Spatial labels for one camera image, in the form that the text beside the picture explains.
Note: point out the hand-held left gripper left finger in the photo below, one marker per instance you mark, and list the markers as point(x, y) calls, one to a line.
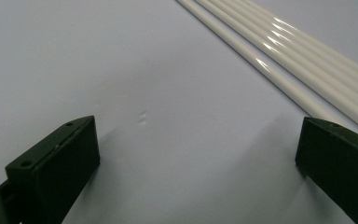
point(56, 174)

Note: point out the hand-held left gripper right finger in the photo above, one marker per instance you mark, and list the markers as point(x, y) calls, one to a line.
point(341, 161)

